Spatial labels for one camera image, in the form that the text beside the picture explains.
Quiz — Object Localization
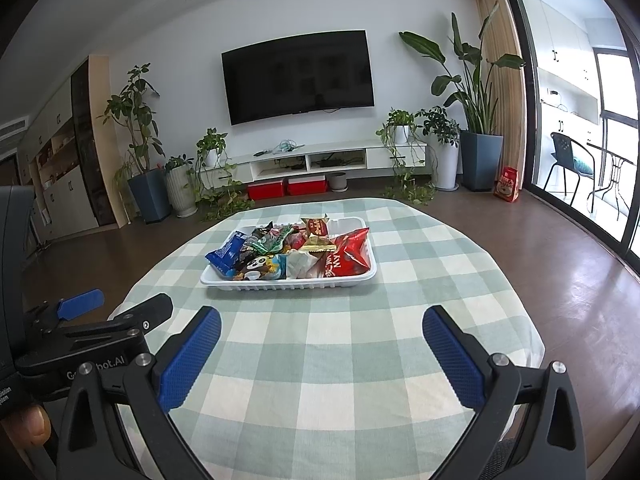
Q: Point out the white balcony cupboard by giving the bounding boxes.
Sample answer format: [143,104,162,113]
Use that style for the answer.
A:
[525,0,601,127]

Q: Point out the white wall cupboard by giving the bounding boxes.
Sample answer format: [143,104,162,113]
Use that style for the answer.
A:
[17,80,101,242]

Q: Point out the white plastic tray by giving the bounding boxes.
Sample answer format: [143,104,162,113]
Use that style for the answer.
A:
[200,216,378,292]

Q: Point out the white television cabinet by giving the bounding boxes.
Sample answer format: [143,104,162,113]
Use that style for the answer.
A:
[200,140,429,187]

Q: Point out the bright red snack packet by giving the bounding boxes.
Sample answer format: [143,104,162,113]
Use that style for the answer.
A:
[322,227,371,277]

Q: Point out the bushy plant in tall white pot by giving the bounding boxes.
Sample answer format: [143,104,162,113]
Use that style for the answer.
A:
[415,105,461,192]

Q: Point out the trailing ivy in white pot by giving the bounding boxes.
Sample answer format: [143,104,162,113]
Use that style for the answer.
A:
[376,108,437,207]

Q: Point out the plant in white ribbed pot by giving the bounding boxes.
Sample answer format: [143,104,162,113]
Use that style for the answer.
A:
[164,155,200,219]

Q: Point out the broad-leaf plant in blue-grey pot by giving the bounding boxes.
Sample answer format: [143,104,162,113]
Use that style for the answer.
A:
[398,2,527,193]

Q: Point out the gold red-label snack packet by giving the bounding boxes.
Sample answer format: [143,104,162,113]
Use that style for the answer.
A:
[299,214,337,254]

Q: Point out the white air vent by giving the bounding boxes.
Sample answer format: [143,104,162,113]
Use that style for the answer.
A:
[0,117,32,154]

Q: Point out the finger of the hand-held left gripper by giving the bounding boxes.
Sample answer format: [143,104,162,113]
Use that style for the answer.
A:
[22,289,105,332]
[50,294,174,356]

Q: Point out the black sliding door frame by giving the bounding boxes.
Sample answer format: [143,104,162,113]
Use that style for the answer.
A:
[505,0,640,273]

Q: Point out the cream snack packet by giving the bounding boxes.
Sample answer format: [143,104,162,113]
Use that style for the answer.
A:
[285,250,326,279]

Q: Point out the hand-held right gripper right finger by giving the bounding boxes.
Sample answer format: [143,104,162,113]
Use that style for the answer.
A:
[421,304,588,480]

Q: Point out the blue snack packet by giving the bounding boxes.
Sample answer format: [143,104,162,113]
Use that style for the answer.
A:
[205,231,249,274]

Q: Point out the black balcony chair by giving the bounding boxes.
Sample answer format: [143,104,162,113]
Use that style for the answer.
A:
[543,131,596,207]

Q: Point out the tall plant in blue-grey pot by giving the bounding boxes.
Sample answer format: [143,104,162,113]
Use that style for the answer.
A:
[97,63,171,225]

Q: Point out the black balcony table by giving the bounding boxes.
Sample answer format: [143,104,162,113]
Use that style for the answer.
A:
[586,142,637,222]

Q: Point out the black snack packet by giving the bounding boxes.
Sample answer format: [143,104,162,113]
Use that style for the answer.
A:
[240,222,275,261]

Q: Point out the person's left hand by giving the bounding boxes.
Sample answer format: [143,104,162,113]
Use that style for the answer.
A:
[0,404,52,456]

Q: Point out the beige curtain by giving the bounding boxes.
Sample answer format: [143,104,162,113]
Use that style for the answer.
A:
[472,0,527,192]

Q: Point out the green snack packet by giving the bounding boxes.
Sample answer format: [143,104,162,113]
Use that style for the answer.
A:
[248,225,296,256]

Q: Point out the red storage box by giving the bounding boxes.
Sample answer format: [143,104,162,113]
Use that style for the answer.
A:
[286,176,329,196]
[247,180,286,201]

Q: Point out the red paper bag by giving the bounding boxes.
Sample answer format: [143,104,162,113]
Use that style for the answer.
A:
[495,166,521,204]

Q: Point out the teal panda snack packet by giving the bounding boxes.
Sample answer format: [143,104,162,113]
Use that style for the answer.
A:
[232,254,289,281]

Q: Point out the black wall television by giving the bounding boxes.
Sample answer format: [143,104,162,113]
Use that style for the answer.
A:
[221,30,376,126]

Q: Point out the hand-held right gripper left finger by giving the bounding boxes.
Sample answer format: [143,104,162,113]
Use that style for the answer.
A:
[55,305,223,480]

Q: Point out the trailing pothos in white pot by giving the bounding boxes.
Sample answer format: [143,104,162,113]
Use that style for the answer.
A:
[187,129,256,224]

